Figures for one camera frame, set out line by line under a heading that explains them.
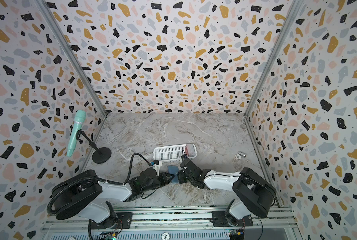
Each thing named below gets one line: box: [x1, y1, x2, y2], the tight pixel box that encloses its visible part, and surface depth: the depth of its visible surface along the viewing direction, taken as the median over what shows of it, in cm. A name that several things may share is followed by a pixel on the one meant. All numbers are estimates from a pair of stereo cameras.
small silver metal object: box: [234, 151, 247, 160], surface depth 99 cm
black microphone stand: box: [75, 129, 112, 164], surface depth 97 cm
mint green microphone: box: [66, 110, 87, 157], surface depth 75 cm
